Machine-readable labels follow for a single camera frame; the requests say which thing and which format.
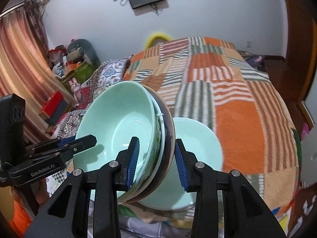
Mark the light green bowl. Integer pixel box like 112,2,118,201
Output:
73,81,156,185

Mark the white bowl patterned outside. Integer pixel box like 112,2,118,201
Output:
118,93,165,204

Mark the person's left hand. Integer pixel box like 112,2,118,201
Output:
36,179,50,206

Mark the dark blue box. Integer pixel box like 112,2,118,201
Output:
45,99,68,126

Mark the red box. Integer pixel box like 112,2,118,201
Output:
39,91,63,119

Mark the pink bunny toy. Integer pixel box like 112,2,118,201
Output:
69,78,81,105

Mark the green box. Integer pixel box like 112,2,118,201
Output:
61,62,98,92

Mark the patterned pillow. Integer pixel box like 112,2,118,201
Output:
53,58,131,138

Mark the orange striped curtain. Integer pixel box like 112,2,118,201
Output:
1,0,75,143

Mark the light green plate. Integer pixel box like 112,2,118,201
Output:
138,116,224,212

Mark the grey plush toy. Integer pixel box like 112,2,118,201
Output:
66,39,100,66

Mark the orange patchwork blanket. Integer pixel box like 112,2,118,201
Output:
124,36,300,216

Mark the black camera box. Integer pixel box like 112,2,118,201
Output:
1,93,26,165

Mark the yellow ring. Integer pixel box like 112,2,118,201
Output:
144,32,174,50

